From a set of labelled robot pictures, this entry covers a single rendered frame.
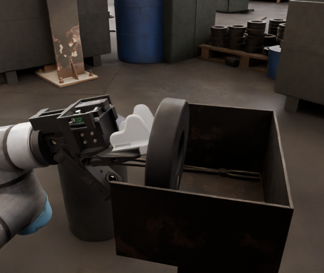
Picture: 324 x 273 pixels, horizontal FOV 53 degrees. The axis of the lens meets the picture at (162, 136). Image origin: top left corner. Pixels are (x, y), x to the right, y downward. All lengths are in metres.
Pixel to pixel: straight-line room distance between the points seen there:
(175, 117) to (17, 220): 0.32
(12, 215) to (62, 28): 2.53
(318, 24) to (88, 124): 2.02
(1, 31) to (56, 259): 2.22
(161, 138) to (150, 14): 3.10
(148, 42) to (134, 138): 3.07
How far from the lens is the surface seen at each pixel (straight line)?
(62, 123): 0.46
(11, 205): 0.58
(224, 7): 7.70
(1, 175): 0.58
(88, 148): 0.48
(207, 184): 0.59
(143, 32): 3.47
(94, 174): 0.51
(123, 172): 1.21
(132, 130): 0.44
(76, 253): 1.31
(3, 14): 3.11
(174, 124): 0.40
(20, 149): 0.53
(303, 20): 2.37
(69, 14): 3.03
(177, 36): 3.55
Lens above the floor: 0.94
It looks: 28 degrees down
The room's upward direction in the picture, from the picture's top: straight up
